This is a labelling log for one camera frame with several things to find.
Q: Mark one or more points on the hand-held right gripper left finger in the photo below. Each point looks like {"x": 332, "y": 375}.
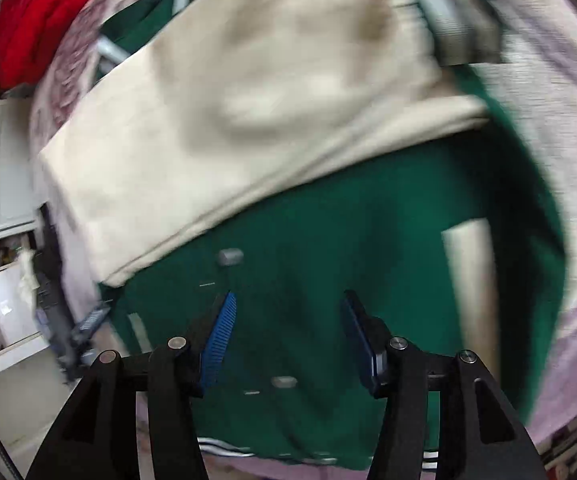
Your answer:
{"x": 218, "y": 345}

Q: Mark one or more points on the green varsity jacket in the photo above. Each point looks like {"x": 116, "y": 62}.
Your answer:
{"x": 318, "y": 240}

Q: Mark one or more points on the black leather garment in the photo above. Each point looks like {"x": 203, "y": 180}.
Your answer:
{"x": 56, "y": 310}

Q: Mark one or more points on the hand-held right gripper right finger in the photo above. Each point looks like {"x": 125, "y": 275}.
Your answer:
{"x": 363, "y": 345}

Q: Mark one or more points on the red duvet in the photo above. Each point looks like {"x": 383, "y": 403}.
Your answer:
{"x": 38, "y": 15}

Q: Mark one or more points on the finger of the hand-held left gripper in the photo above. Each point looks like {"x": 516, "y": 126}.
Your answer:
{"x": 448, "y": 10}

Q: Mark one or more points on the floral plush blanket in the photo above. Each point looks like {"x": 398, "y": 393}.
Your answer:
{"x": 558, "y": 110}

